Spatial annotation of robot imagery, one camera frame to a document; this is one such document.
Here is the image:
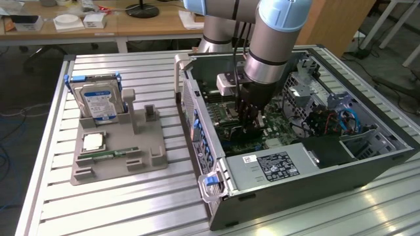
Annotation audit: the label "hard disk in blue carrier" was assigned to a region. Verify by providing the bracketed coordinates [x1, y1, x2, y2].
[63, 71, 122, 126]

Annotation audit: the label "white table frame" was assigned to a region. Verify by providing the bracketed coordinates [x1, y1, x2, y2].
[358, 0, 420, 67]

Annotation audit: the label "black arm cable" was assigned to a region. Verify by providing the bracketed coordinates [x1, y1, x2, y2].
[230, 21, 254, 86]

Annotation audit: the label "white paper stack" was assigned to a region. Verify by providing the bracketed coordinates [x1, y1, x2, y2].
[177, 11, 205, 30]

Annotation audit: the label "silver CPU chip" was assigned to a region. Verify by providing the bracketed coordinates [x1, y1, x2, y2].
[81, 134, 107, 150]

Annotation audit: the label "green motherboard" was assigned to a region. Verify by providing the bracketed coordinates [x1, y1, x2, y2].
[195, 81, 298, 157]

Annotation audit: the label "black round stand base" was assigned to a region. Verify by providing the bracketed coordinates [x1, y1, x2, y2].
[125, 0, 161, 18]

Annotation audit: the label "blue floor cables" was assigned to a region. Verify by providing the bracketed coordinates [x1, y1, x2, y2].
[0, 115, 26, 212]

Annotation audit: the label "metal disk bay cage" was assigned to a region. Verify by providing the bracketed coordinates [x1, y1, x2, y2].
[281, 71, 330, 118]

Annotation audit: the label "black open PC case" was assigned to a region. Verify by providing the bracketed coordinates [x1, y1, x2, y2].
[173, 43, 420, 232]

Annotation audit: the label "white box with dark top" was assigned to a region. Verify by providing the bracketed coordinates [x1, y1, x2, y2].
[11, 15, 45, 32]

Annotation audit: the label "black RAM stick with labels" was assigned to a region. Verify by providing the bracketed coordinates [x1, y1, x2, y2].
[214, 119, 243, 130]

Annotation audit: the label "blue case latch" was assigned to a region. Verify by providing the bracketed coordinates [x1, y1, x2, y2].
[203, 172, 218, 186]

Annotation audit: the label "grey plastic parts rack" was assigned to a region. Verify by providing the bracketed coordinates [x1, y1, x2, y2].
[69, 88, 169, 187]

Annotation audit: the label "blue wire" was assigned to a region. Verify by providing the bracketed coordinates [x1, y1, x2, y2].
[337, 108, 362, 135]

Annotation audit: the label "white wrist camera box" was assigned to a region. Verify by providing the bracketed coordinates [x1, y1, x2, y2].
[214, 72, 246, 97]

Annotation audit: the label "green RAM stick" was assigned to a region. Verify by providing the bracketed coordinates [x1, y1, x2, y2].
[78, 147, 139, 160]

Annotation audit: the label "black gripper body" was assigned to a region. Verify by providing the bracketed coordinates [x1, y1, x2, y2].
[238, 82, 275, 112]

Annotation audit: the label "graphics card with metal bracket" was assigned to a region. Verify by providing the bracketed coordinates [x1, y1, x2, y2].
[225, 124, 262, 143]

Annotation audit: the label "CPU socket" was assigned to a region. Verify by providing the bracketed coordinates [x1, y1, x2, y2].
[222, 102, 242, 121]

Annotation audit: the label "small white cardboard box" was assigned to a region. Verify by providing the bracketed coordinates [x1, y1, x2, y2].
[82, 13, 107, 29]

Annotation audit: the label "wooden cabinet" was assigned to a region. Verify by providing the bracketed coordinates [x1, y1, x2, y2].
[294, 0, 377, 59]

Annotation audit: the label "red wire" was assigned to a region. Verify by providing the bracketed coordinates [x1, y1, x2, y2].
[322, 110, 338, 135]

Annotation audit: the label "white round part on base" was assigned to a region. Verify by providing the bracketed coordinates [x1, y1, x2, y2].
[51, 14, 85, 32]

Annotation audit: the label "black chair base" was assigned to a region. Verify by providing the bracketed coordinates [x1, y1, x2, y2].
[18, 43, 98, 72]

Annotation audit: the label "grey power supply unit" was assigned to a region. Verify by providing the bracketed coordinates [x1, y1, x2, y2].
[223, 143, 321, 192]

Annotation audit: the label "wooden desk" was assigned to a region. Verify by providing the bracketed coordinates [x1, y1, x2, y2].
[0, 0, 295, 54]

